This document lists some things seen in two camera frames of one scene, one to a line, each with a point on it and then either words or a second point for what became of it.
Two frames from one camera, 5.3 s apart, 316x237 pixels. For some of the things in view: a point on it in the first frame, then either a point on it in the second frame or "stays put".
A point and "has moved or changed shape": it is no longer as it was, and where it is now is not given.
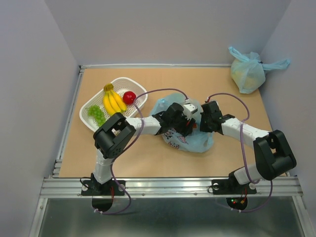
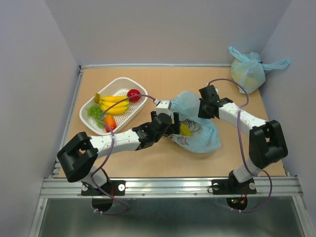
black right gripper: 202,127 -> 201,114
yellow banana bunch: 113,103 has moved or changed shape
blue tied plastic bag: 248,71 stays put
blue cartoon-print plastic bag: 196,141 has moved or changed shape
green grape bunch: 94,110 stays put
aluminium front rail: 170,187 stays put
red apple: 129,97 has moved or changed shape
